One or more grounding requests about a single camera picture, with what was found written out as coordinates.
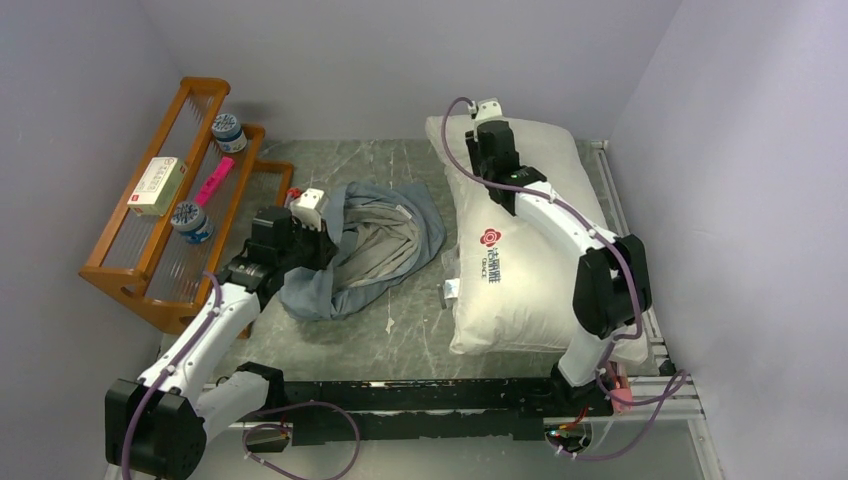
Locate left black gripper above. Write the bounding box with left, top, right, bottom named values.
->
left=277, top=215, right=340, bottom=272

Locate blue grey pillow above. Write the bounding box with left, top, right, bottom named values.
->
left=278, top=182, right=447, bottom=321

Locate white pillow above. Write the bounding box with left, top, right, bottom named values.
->
left=425, top=115, right=608, bottom=355

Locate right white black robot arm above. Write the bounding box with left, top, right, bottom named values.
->
left=465, top=118, right=652, bottom=415

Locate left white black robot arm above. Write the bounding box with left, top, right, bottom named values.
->
left=105, top=204, right=337, bottom=479

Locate pink marker pen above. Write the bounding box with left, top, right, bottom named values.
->
left=193, top=156, right=235, bottom=207

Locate wooden slatted rack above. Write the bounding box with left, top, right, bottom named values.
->
left=79, top=77, right=294, bottom=335

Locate blue white round jar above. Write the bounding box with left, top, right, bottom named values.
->
left=211, top=113, right=248, bottom=154

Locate white cardboard box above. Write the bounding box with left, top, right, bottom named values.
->
left=127, top=157, right=187, bottom=217

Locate black base crossbar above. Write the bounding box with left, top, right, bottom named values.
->
left=221, top=377, right=617, bottom=446

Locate pink small bottle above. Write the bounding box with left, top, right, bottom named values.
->
left=608, top=374, right=633, bottom=414

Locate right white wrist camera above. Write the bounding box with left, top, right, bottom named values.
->
left=468, top=98, right=504, bottom=124

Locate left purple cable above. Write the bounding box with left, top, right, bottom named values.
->
left=119, top=268, right=362, bottom=480

